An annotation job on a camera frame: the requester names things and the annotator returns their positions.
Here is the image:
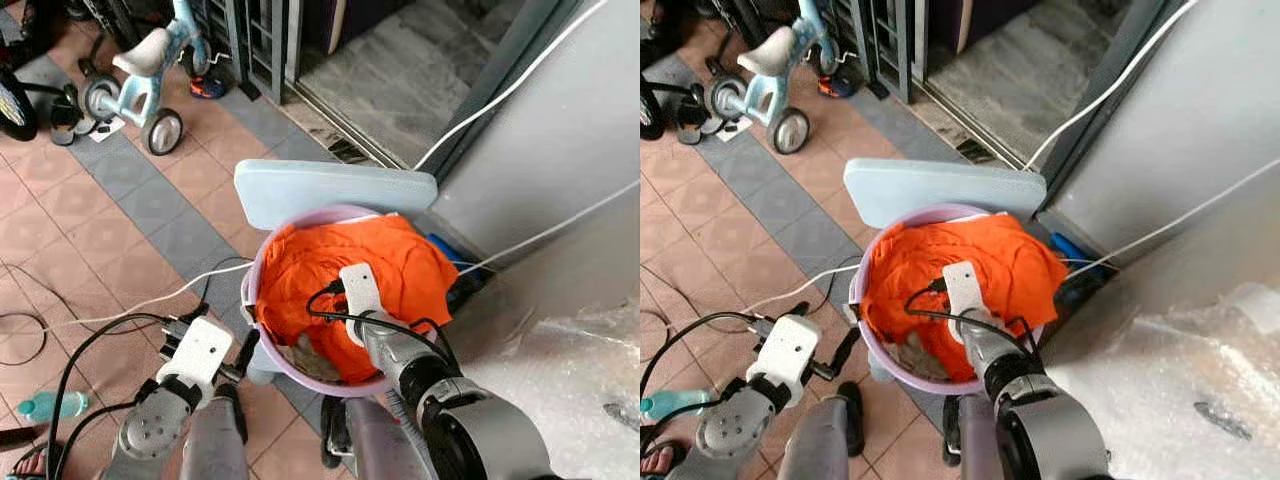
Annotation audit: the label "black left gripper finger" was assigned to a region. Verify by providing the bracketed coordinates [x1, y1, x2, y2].
[754, 302, 812, 325]
[234, 329, 262, 379]
[833, 326, 862, 377]
[160, 307, 208, 335]

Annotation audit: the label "orange cloth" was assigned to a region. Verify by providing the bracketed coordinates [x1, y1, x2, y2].
[861, 214, 1069, 385]
[255, 214, 462, 387]

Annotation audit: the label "grey washing machine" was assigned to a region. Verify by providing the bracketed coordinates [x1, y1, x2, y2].
[1034, 0, 1280, 336]
[428, 0, 641, 316]

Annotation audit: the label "purple plastic basin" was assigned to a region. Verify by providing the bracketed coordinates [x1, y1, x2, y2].
[240, 204, 463, 400]
[849, 202, 1067, 400]

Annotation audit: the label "grey cloth in basin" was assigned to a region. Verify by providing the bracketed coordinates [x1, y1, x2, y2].
[884, 334, 947, 379]
[278, 334, 343, 379]

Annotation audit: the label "grey left robot leg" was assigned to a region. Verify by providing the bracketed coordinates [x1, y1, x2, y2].
[778, 381, 867, 480]
[180, 384, 251, 480]

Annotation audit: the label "grey robot leg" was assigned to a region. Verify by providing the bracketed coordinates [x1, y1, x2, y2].
[319, 397, 426, 480]
[180, 384, 251, 480]
[778, 381, 867, 480]
[941, 396, 1009, 480]

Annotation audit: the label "green plastic bottle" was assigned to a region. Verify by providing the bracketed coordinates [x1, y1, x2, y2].
[640, 389, 710, 422]
[14, 391, 90, 422]

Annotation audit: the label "grey right robot leg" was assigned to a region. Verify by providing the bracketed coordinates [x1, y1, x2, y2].
[941, 396, 1009, 480]
[319, 397, 426, 480]

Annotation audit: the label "light blue plastic board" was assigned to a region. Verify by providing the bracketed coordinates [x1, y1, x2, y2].
[843, 156, 1048, 230]
[233, 158, 440, 232]

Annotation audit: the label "person foot in sandal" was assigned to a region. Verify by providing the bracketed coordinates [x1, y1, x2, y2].
[640, 438, 683, 480]
[0, 428, 53, 480]

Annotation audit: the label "black sandals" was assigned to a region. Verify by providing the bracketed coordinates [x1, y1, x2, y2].
[674, 94, 727, 148]
[48, 92, 101, 148]

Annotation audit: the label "blue plastic object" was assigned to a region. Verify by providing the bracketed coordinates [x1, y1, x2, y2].
[424, 234, 485, 309]
[1049, 231, 1093, 301]

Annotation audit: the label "black bicycle wheel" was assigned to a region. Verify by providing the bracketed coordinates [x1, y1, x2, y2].
[640, 74, 667, 142]
[0, 64, 40, 143]

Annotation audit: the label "clear bubble wrap sheet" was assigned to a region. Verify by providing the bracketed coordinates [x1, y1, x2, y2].
[448, 298, 641, 480]
[1044, 283, 1280, 480]

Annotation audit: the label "light blue child tricycle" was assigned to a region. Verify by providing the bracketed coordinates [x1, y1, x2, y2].
[80, 0, 217, 157]
[705, 0, 843, 157]

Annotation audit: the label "dark metal gate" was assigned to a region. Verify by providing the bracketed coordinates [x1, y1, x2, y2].
[200, 0, 303, 104]
[828, 0, 927, 104]

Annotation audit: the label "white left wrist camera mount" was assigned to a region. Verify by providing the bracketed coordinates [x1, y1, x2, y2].
[154, 316, 235, 387]
[744, 314, 824, 387]

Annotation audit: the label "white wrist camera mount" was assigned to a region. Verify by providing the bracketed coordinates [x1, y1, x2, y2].
[942, 260, 992, 320]
[338, 262, 387, 322]
[744, 314, 824, 387]
[154, 316, 235, 387]

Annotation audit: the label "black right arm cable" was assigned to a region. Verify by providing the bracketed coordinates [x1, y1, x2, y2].
[905, 278, 1043, 366]
[304, 280, 461, 373]

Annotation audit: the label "thin black floor cable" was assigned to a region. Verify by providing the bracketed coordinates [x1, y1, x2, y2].
[0, 262, 53, 368]
[640, 262, 673, 353]

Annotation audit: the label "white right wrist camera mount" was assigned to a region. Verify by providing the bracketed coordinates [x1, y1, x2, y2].
[942, 260, 992, 320]
[338, 262, 387, 322]

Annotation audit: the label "long white floor cable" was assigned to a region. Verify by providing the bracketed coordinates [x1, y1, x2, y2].
[742, 158, 1280, 315]

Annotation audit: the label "white cable on washer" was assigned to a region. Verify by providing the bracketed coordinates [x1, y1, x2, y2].
[413, 0, 608, 172]
[1021, 0, 1198, 172]

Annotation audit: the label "dark grey door post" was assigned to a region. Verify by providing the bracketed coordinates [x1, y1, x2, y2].
[428, 0, 583, 185]
[1034, 0, 1179, 189]

